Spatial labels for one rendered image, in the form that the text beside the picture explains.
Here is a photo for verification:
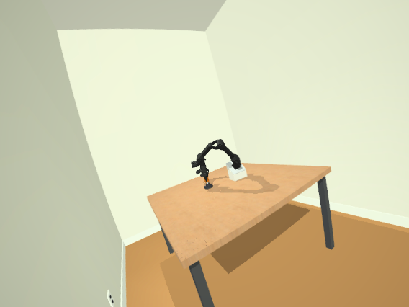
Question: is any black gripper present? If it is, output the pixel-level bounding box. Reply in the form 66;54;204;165
200;165;209;182

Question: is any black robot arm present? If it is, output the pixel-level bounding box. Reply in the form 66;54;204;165
191;139;241;170

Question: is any dark grey round pedestal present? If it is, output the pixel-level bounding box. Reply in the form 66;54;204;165
204;182;213;190

